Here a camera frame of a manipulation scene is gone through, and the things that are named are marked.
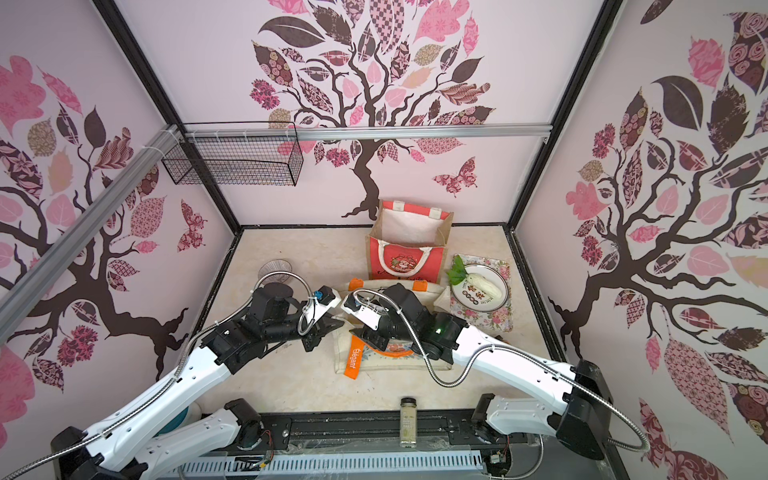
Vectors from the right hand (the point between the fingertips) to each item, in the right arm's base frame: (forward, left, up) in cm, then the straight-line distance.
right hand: (358, 316), depth 71 cm
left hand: (-1, +5, -2) cm, 6 cm away
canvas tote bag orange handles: (-4, +2, -13) cm, 14 cm away
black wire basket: (+53, +32, +13) cm, 63 cm away
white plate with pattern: (+17, -35, -21) cm, 44 cm away
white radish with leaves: (+25, -31, -18) cm, 44 cm away
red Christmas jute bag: (+36, -15, -14) cm, 41 cm away
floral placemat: (+10, -43, -23) cm, 50 cm away
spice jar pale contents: (-20, -12, -19) cm, 30 cm away
